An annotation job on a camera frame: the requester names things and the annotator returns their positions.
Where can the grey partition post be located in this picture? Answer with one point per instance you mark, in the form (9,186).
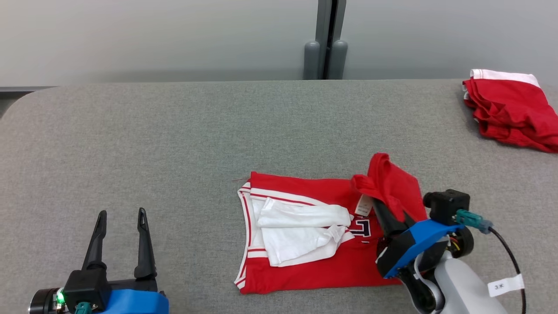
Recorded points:
(311,61)

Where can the red shorts with white stripes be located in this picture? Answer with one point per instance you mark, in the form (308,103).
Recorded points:
(510,113)

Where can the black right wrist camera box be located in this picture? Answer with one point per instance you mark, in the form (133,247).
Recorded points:
(447,207)

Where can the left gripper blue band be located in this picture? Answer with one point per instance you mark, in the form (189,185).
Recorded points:
(135,303)

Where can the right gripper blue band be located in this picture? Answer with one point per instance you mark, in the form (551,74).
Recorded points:
(414,244)

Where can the red basketball jersey white sleeves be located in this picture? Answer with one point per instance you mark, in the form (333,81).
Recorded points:
(305,270)

